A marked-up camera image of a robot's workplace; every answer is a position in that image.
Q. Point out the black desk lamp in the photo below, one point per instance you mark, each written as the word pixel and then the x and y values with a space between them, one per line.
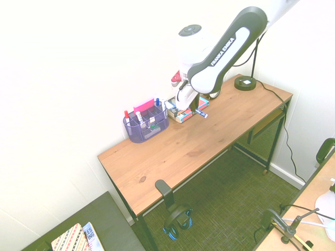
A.
pixel 245 83

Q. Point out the striped patterned notebook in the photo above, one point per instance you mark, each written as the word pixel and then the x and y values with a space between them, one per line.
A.
pixel 70 239

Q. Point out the black headphone hook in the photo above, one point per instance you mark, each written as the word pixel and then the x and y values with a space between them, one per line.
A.
pixel 165 193

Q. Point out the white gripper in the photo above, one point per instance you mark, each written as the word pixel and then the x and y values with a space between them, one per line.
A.
pixel 183 100

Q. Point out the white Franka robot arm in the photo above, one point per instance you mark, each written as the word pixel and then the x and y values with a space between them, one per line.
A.
pixel 225 52

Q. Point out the black side table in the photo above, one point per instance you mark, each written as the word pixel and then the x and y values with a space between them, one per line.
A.
pixel 86 225

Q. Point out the purple mesh desk organizer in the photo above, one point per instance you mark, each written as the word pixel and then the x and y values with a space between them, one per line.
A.
pixel 146 128

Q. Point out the black table clamp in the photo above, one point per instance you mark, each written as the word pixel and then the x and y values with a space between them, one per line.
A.
pixel 324 150

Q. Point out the dark book with white edge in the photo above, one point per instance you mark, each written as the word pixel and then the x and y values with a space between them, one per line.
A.
pixel 171 107

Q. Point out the green item in organizer drawer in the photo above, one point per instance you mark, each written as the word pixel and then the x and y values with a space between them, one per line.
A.
pixel 155 127

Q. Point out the wooden desk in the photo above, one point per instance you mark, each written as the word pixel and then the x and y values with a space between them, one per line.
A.
pixel 274 136

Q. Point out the black and blue headphones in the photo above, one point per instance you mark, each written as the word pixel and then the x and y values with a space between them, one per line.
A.
pixel 178 219

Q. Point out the blue capped marker in organizer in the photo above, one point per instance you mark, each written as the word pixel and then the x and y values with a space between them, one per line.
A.
pixel 157 101

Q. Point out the black camera stand clamp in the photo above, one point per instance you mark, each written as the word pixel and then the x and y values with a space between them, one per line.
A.
pixel 274 218

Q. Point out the white marker with blue cap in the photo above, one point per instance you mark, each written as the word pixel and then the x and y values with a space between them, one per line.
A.
pixel 201 113

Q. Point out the white round device base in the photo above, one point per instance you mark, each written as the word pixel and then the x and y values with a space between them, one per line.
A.
pixel 326 206

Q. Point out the blue cover book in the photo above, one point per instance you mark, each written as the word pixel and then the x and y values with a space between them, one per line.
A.
pixel 93 235

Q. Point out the red and white wrist camera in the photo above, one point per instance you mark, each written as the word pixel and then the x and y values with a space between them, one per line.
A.
pixel 177 79

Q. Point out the yellow flat strip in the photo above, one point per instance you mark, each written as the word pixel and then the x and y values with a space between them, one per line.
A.
pixel 303 241

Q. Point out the blue and red book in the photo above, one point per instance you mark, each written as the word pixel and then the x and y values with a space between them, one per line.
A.
pixel 201 104

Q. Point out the white marker with dark label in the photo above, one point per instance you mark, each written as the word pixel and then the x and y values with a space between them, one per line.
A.
pixel 139 118

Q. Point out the pink sticky note pad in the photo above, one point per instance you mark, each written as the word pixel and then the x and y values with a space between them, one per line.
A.
pixel 144 105

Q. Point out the red capped marker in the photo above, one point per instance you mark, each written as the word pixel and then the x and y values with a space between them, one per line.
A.
pixel 126 117

